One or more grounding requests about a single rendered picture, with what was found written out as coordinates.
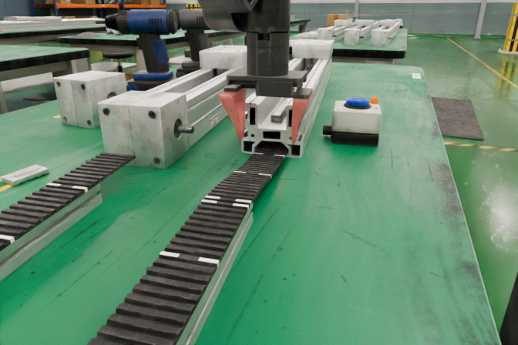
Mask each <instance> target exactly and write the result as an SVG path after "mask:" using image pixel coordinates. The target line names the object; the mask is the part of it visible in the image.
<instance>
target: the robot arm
mask: <svg viewBox="0 0 518 345"><path fill-rule="evenodd" d="M197 1H198V2H199V4H200V6H201V7H202V13H203V19H204V21H205V22H206V24H207V26H208V27H209V28H211V29H212V30H214V31H223V32H246V33H247V68H246V69H237V70H235V71H233V72H231V73H229V74H227V75H226V77H227V85H226V86H225V87H224V91H223V92H222V93H221V94H219V96H220V101H221V103H222V105H223V106H224V108H225V109H226V111H227V114H228V115H229V116H230V119H231V120H232V122H233V124H234V127H235V129H236V132H237V136H238V138H239V140H240V141H241V140H242V139H243V138H244V130H245V110H246V89H255V95H256V96H264V97H279V98H293V102H292V127H291V141H292V145H294V144H295V142H296V139H297V136H298V130H299V127H300V124H301V120H302V117H303V115H304V113H305V111H306V109H307V107H308V104H309V102H310V101H311V97H312V96H313V94H314V90H312V89H311V88H302V86H303V82H307V74H308V72H307V71H293V70H289V41H290V11H291V0H197ZM249 31H254V32H249ZM294 87H297V90H296V91H295V92H294Z"/></svg>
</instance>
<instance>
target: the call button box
mask: <svg viewBox="0 0 518 345"><path fill-rule="evenodd" d="M381 121H382V113H381V109H380V106H379V104H371V103H369V105H368V106H350V105H347V104H346V101H340V100H338V101H335V107H334V111H333V119H332V126H327V125H323V135H330V136H331V143H337V144H348V145H358V146H378V141H379V133H380V127H381Z"/></svg>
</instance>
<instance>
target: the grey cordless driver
mask: <svg viewBox="0 0 518 345"><path fill-rule="evenodd" d="M174 12H176V14H177V21H178V29H177V30H180V29H182V30H187V32H184V35H185V39H186V42H189V46H190V54H191V58H192V60H184V61H183V62H182V63H181V66H180V67H179V68H178V69H177V71H176V77H177V78H179V77H182V76H184V75H187V74H190V73H191V72H195V71H197V70H199V69H202V68H200V54H199V51H202V50H205V49H210V43H209V39H208V35H207V33H204V30H212V29H211V28H209V27H208V26H207V24H206V22H205V21H204V17H203V13H202V9H181V10H180V11H179V10H174Z"/></svg>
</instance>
